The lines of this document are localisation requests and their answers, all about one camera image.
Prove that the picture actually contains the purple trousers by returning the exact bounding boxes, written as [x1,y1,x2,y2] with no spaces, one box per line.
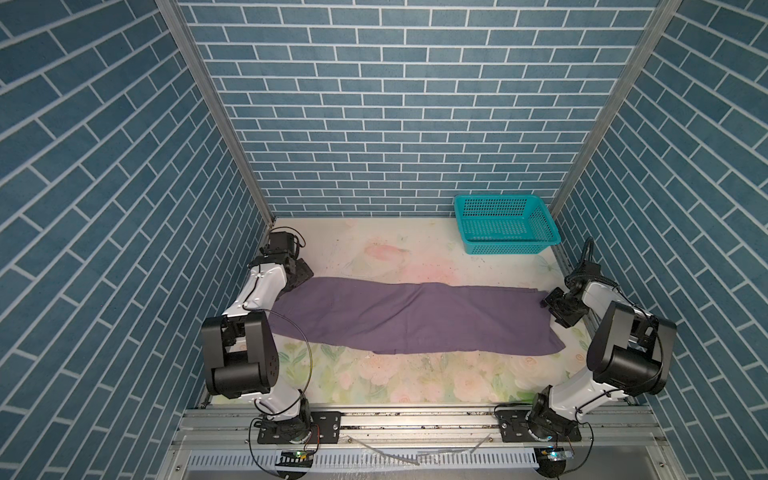
[269,277,565,356]

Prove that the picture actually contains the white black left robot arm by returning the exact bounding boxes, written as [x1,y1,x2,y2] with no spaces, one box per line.
[200,253,312,443]

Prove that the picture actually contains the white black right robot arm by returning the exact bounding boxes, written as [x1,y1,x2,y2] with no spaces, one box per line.
[527,280,677,441]

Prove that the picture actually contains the teal plastic basket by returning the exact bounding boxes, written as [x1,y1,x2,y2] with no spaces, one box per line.
[453,195,561,255]

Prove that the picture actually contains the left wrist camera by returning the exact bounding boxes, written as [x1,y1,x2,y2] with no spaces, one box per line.
[261,231,301,259]

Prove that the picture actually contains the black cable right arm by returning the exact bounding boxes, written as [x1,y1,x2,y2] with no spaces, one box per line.
[563,236,607,289]

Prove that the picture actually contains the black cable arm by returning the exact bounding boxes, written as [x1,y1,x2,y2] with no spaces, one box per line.
[563,236,607,289]
[251,226,314,421]

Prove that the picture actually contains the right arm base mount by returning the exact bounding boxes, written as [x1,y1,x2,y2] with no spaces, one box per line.
[493,406,582,444]

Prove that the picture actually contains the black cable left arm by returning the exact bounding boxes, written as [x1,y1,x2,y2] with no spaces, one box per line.
[251,226,314,421]

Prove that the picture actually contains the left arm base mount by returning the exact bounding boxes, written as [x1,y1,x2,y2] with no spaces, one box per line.
[256,410,342,445]

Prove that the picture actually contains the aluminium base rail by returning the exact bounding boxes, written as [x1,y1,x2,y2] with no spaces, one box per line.
[159,404,684,479]

